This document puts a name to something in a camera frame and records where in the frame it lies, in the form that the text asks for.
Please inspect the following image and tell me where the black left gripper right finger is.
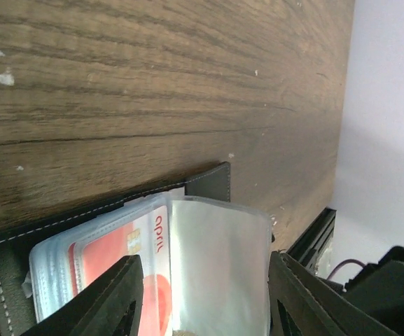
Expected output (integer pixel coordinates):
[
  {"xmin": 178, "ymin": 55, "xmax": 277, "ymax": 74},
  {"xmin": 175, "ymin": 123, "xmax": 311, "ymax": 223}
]
[{"xmin": 268, "ymin": 251, "xmax": 396, "ymax": 335}]

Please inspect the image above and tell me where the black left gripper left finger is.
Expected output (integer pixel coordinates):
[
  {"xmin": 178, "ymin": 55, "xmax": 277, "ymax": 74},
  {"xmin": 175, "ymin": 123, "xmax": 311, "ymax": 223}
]
[{"xmin": 24, "ymin": 255, "xmax": 143, "ymax": 336}]

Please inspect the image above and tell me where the red white credit card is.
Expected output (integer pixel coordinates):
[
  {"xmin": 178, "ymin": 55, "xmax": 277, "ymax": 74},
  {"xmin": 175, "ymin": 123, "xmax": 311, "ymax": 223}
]
[{"xmin": 68, "ymin": 204, "xmax": 172, "ymax": 335}]

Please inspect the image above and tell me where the black leather card holder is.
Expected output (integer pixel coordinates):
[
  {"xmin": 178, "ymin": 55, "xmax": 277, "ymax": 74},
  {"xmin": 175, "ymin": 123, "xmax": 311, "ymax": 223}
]
[{"xmin": 0, "ymin": 162, "xmax": 230, "ymax": 335}]

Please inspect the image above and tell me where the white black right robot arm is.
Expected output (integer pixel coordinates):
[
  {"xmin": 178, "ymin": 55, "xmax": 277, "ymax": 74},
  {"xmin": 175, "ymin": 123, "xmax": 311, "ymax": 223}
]
[{"xmin": 344, "ymin": 246, "xmax": 404, "ymax": 335}]

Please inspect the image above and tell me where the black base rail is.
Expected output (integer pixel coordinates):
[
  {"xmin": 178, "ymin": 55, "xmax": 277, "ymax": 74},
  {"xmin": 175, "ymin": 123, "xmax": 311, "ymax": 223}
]
[{"xmin": 286, "ymin": 208, "xmax": 336, "ymax": 275}]

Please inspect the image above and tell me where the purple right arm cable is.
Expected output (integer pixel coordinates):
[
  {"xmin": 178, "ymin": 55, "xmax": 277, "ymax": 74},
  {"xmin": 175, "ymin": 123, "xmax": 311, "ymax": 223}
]
[{"xmin": 326, "ymin": 258, "xmax": 365, "ymax": 281}]

